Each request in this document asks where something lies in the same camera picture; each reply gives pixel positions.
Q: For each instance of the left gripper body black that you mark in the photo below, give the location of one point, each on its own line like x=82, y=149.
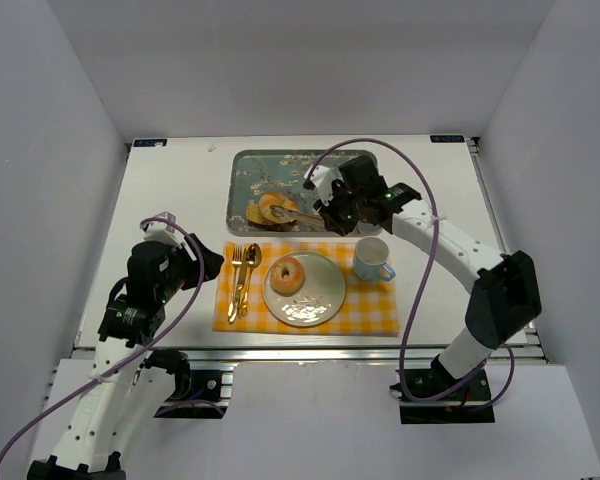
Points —
x=191, y=265

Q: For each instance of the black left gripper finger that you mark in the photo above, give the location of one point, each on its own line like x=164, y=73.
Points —
x=212, y=269
x=209, y=256

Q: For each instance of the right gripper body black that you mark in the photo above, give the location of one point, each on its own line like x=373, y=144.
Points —
x=335, y=210

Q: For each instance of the sugared bagel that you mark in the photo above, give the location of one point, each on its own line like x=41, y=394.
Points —
x=287, y=275

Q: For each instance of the metal serving tongs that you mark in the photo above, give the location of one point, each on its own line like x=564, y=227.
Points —
x=283, y=213

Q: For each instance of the knotted bread roll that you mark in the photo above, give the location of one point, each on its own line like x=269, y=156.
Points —
x=270, y=199

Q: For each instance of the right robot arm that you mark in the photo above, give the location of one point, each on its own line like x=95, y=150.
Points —
x=504, y=293

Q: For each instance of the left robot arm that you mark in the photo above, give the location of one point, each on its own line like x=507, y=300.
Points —
x=130, y=384

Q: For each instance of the bread slice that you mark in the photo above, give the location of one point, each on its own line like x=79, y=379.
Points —
x=253, y=214

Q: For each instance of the gold fork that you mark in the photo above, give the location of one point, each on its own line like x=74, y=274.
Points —
x=237, y=261

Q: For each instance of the gold knife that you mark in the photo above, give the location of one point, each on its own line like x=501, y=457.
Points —
x=241, y=283

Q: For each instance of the gold spoon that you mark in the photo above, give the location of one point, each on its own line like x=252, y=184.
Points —
x=253, y=264

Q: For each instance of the light blue mug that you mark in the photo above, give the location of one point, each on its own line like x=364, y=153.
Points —
x=371, y=258

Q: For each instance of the right blue table label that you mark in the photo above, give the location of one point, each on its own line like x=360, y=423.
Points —
x=447, y=138

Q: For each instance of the blue table label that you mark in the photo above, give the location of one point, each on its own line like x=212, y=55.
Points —
x=150, y=143
x=447, y=138

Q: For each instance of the blue floral serving tray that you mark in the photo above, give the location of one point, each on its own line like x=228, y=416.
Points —
x=257, y=172

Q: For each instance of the cream and green plate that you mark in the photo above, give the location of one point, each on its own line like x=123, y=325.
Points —
x=317, y=301

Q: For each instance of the yellow checkered cloth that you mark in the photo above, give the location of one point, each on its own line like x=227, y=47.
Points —
x=369, y=307

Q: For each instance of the left blue table label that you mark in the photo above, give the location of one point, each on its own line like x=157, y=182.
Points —
x=150, y=143

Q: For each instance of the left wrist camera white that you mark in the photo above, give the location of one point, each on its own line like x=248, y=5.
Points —
x=162, y=232

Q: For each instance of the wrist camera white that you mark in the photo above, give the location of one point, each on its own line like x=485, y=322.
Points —
x=320, y=179
x=162, y=232

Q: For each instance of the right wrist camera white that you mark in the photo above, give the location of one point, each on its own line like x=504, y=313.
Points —
x=320, y=179

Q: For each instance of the aluminium table rail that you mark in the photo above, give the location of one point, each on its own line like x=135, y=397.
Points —
x=526, y=354

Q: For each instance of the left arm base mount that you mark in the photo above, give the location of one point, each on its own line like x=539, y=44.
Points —
x=196, y=392

